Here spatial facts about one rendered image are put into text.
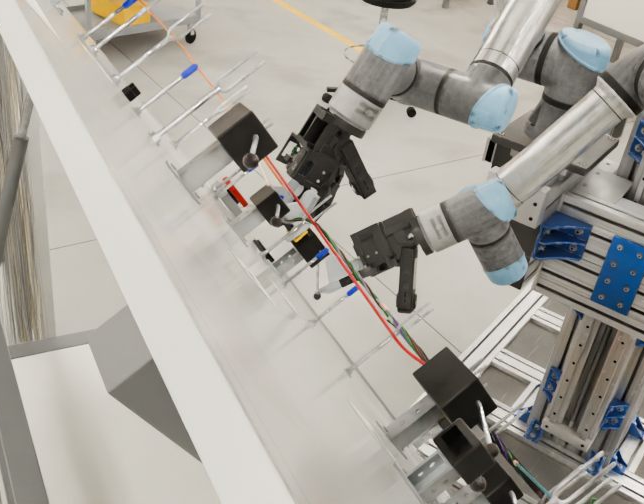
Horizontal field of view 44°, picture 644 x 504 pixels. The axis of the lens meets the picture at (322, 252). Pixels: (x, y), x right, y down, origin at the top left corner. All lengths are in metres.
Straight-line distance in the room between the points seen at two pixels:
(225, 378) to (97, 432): 1.23
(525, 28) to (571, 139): 0.24
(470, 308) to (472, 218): 1.96
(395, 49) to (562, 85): 0.67
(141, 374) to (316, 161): 0.89
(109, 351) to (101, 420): 1.14
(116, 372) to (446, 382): 0.52
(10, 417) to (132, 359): 0.90
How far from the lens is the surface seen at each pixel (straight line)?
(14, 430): 1.22
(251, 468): 0.23
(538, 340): 2.86
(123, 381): 0.35
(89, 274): 3.23
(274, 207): 0.99
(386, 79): 1.21
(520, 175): 1.47
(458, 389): 0.81
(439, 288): 3.35
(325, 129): 1.21
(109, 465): 1.42
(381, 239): 1.34
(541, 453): 2.45
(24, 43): 0.51
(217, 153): 0.73
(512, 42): 1.31
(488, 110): 1.24
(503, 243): 1.37
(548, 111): 1.83
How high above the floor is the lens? 1.86
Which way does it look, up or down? 33 degrees down
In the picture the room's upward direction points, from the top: 8 degrees clockwise
